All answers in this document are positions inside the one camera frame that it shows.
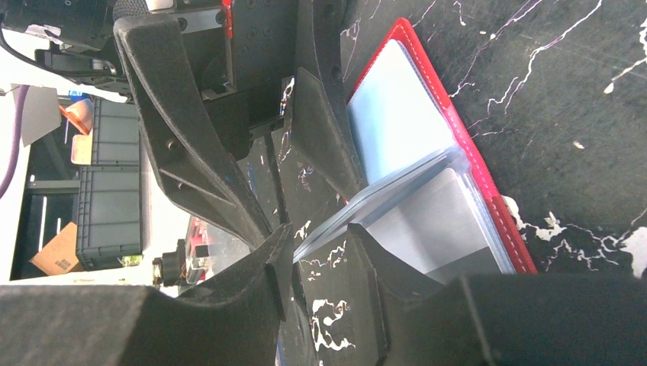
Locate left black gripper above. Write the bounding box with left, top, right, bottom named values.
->
left=114, top=1, right=368, bottom=249

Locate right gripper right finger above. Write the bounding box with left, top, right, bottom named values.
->
left=347, top=223, right=646, bottom=365

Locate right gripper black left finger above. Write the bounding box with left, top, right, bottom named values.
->
left=1, top=224, right=294, bottom=365

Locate red card holder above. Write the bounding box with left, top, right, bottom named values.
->
left=294, top=18, right=536, bottom=284

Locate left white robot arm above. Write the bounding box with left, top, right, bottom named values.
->
left=1, top=1, right=367, bottom=248

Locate dark grey storage crate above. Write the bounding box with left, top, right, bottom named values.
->
left=76, top=99, right=143, bottom=271

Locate brown cardboard box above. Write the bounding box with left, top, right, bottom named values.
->
left=30, top=222, right=83, bottom=276

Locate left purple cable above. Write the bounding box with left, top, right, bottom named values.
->
left=0, top=84, right=31, bottom=201

